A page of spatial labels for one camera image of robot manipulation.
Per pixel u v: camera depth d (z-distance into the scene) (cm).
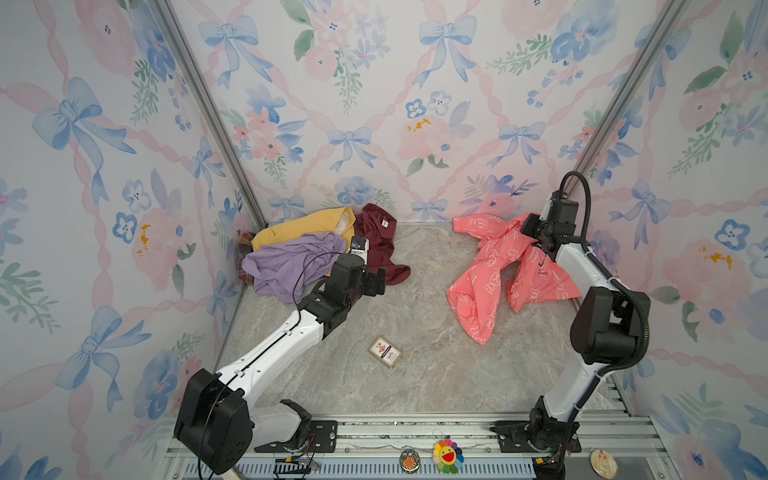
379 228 111
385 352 86
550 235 72
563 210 72
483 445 73
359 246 69
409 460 70
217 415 39
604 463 70
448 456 70
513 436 73
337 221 107
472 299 95
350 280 60
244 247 100
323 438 74
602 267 57
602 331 51
